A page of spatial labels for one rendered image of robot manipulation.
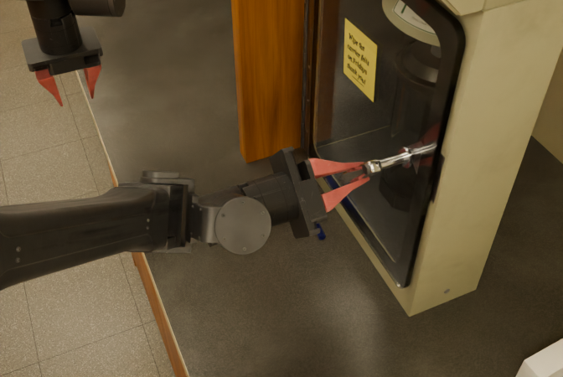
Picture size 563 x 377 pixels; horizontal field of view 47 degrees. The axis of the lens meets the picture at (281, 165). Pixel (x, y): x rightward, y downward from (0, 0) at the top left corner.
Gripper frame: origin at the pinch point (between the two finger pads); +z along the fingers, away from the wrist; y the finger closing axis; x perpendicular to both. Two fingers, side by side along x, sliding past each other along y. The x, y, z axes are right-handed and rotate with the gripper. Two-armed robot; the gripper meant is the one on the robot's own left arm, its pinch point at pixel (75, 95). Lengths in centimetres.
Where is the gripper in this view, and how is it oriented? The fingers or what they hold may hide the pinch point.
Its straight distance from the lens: 103.0
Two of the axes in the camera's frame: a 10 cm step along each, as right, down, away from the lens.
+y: 9.1, -2.8, 2.9
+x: -4.0, -6.3, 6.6
